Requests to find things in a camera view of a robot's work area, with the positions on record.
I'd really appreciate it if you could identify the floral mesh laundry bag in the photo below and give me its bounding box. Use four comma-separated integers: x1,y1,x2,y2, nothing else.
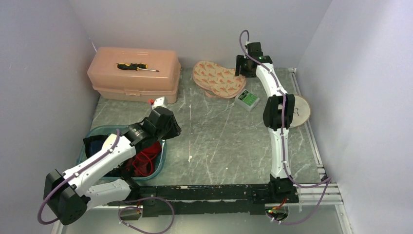
192,61,246,99

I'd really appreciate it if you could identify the red satin bra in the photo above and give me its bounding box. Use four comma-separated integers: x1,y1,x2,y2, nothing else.
126,141,162,177

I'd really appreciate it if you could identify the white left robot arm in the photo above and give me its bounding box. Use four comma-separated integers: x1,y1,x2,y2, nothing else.
37,106,181,225

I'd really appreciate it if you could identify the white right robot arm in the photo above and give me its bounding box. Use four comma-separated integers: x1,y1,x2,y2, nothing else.
235,41,299,203

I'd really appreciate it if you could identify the white green small box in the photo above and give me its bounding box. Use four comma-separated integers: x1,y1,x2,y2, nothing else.
234,89,260,112

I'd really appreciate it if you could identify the teal plastic basin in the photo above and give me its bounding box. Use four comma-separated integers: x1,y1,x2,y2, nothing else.
76,125,166,181

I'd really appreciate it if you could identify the black yellow screwdriver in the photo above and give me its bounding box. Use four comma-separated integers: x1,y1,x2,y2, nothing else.
117,63,159,72

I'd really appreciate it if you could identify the pink plastic storage box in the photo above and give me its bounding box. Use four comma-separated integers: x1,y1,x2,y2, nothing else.
87,47,181,103

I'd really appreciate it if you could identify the round white mesh pouch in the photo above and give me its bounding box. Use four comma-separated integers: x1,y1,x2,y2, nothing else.
290,95,311,128

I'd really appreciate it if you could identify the dark blue cloth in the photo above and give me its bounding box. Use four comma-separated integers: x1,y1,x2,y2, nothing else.
83,135,109,158

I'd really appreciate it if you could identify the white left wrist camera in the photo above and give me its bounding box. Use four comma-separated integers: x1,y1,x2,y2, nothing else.
148,96,168,110

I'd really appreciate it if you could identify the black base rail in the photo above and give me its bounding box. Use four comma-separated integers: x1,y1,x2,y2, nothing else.
110,183,281,217

